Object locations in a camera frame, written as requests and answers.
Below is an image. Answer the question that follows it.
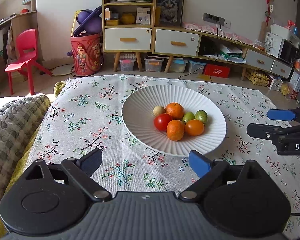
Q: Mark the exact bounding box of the red plastic child chair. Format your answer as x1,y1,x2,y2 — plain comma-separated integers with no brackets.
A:
5,29,52,95

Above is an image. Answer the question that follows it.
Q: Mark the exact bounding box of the smooth orange tomato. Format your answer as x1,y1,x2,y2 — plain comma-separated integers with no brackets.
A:
185,119,205,136

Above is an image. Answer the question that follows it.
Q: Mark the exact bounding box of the textured orange mandarin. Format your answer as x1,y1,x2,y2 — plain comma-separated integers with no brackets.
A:
165,102,185,120

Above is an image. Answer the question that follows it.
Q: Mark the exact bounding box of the clear storage bin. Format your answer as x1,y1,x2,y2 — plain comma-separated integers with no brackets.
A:
119,59,135,72
145,58,164,72

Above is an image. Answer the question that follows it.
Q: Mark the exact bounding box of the red tomato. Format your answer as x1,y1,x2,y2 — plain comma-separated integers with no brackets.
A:
153,113,173,132

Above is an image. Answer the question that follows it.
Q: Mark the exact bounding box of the white microwave oven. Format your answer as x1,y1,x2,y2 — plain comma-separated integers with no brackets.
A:
264,32,300,64

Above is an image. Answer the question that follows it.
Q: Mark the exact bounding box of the white ribbed plate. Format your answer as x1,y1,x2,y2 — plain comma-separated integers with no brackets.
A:
121,85,227,156

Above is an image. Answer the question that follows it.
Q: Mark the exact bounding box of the red box under console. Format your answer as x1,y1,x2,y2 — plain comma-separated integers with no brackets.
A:
204,63,230,78

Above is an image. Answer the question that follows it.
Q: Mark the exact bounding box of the grey woven blanket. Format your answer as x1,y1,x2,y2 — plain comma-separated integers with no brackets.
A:
0,94,51,200

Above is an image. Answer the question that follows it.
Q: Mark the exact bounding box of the wall power socket strip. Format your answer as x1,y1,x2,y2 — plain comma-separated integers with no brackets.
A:
203,12,231,29

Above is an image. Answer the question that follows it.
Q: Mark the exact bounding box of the low wooden tv console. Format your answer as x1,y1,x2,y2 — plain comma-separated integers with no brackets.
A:
152,27,293,79

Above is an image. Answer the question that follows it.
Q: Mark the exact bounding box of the wooden desk with shelves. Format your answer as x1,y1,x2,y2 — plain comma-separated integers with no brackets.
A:
0,0,38,84

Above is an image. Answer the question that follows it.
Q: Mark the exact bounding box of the framed cat picture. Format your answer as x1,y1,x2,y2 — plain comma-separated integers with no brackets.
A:
156,0,184,27

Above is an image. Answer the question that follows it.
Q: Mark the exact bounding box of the purple plush toy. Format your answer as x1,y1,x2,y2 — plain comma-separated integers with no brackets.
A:
71,6,102,37

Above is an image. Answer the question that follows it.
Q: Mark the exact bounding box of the red printed toy bucket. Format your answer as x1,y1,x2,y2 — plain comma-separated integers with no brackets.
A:
70,33,102,76

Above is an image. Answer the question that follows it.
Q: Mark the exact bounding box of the wooden shelf cabinet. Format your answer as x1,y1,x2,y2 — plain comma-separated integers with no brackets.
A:
102,0,157,71

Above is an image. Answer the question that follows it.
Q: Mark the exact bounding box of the green lime fruit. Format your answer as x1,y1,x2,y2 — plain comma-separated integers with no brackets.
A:
195,110,208,124
182,112,196,124

